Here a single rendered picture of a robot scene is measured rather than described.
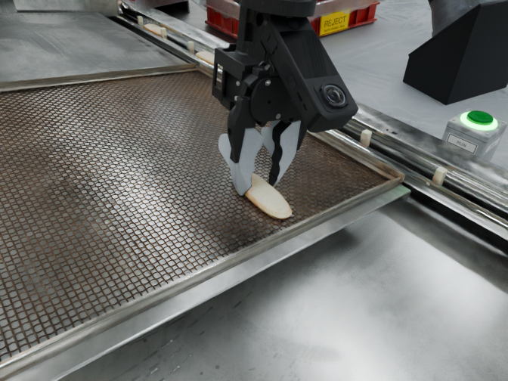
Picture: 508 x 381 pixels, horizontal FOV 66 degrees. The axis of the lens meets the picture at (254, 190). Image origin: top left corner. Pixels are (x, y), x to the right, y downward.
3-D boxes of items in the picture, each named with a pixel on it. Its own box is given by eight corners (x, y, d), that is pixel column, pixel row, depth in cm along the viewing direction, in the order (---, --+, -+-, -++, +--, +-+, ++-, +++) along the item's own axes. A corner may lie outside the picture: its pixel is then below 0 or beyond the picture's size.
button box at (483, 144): (487, 176, 71) (514, 123, 64) (466, 194, 67) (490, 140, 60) (446, 156, 76) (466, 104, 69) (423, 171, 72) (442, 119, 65)
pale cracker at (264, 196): (299, 215, 44) (302, 207, 43) (272, 224, 42) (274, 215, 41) (251, 171, 51) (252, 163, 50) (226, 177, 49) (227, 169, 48)
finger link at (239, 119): (252, 156, 44) (274, 81, 40) (260, 163, 43) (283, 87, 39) (216, 156, 41) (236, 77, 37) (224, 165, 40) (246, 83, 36)
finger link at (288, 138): (268, 161, 52) (270, 97, 47) (295, 184, 48) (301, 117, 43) (249, 168, 51) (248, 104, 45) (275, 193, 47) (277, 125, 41)
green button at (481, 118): (494, 125, 65) (498, 116, 64) (483, 133, 63) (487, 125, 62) (471, 116, 67) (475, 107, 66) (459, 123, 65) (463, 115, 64)
